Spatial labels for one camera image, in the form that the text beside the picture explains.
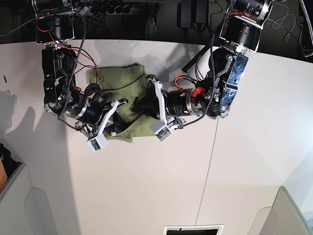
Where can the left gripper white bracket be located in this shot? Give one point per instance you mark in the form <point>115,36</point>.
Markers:
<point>168,108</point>

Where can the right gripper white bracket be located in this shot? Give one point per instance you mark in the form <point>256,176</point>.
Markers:
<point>91,116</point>

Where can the green t-shirt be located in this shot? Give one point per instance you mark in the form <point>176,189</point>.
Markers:
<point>130,83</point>

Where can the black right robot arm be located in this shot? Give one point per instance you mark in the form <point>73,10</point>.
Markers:
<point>62,28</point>

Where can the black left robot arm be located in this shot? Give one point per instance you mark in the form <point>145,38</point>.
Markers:
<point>208,84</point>

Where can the black box under table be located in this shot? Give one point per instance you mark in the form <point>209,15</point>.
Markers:
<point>192,12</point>

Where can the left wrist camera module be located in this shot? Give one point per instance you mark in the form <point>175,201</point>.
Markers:
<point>162,132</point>

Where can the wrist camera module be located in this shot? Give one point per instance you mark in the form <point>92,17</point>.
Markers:
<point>162,132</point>
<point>97,143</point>

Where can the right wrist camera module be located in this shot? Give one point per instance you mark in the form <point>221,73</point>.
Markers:
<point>97,143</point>

